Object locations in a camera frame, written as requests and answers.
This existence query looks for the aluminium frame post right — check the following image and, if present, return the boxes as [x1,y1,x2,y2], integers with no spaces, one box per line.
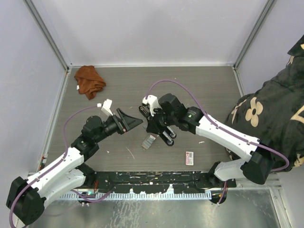
[233,0,276,71]

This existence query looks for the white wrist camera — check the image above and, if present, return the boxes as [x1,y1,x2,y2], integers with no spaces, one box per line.
[142,95,160,116]
[101,99,113,116]

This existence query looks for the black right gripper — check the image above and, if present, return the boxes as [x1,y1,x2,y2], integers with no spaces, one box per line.
[146,106,177,134]

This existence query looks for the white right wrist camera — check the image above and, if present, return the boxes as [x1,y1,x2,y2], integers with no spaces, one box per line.
[142,95,160,116]

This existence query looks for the black stapler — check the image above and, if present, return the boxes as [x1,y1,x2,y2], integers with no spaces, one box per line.
[139,105,174,146]
[166,126,177,139]

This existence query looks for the red white staple box sleeve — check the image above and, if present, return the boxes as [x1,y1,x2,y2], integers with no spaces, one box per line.
[185,152,194,166]

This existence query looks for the perforated cable duct strip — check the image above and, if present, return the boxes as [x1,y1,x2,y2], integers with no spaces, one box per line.
[59,191,212,200]

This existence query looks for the aluminium frame post left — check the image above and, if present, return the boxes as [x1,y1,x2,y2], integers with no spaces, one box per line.
[23,0,73,71]

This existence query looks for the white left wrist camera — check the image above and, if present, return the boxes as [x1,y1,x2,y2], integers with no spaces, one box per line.
[101,99,113,116]

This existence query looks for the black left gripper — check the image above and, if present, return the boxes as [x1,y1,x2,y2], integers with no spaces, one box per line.
[94,108,143,143]

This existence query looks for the aluminium front rail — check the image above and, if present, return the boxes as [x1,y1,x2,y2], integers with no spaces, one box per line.
[236,173,281,189]

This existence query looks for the black floral fleece garment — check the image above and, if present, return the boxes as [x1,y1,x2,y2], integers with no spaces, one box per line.
[224,38,304,172]

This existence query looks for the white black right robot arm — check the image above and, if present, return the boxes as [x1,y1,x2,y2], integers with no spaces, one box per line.
[139,93,274,187]

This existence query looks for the orange-brown cloth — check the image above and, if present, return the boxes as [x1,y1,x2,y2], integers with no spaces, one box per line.
[74,66,106,100]

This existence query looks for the aluminium frame post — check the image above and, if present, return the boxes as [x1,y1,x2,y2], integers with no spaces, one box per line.
[23,0,73,71]
[233,0,276,71]

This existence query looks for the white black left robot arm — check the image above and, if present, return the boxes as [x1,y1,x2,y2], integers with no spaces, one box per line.
[6,108,143,228]

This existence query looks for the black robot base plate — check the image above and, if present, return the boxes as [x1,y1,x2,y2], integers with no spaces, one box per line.
[78,171,224,194]

